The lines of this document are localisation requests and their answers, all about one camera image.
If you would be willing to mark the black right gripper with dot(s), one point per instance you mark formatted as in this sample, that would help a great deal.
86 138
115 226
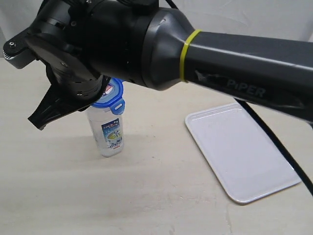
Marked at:
67 94

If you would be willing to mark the blue snap-lock lid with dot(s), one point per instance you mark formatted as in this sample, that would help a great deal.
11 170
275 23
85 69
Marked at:
112 97

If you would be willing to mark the clear plastic tall container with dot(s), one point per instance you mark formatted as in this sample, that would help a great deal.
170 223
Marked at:
107 129

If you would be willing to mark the white rectangular tray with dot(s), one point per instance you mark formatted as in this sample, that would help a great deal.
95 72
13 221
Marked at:
242 156

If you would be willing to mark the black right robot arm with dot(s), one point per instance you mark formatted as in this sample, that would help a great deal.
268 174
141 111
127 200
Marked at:
85 43

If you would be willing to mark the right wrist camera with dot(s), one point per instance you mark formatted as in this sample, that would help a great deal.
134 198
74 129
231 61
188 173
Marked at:
18 52

